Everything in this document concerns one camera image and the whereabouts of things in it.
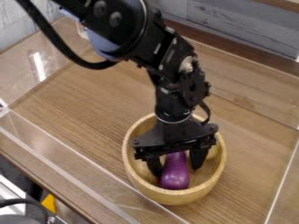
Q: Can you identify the black cable bottom left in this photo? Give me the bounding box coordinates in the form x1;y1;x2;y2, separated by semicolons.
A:
0;198;51;224

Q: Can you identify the purple toy eggplant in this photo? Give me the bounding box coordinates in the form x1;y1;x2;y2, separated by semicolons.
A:
160;151;190;190

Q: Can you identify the brown wooden bowl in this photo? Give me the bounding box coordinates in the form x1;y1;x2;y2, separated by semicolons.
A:
122;114;227;206

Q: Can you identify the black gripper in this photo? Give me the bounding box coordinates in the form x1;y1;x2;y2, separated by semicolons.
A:
132;119;219;178

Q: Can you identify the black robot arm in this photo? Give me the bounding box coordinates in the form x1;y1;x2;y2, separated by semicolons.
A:
54;0;219;177

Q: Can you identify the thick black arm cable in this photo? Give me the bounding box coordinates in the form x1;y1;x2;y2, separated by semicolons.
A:
15;0;118;71

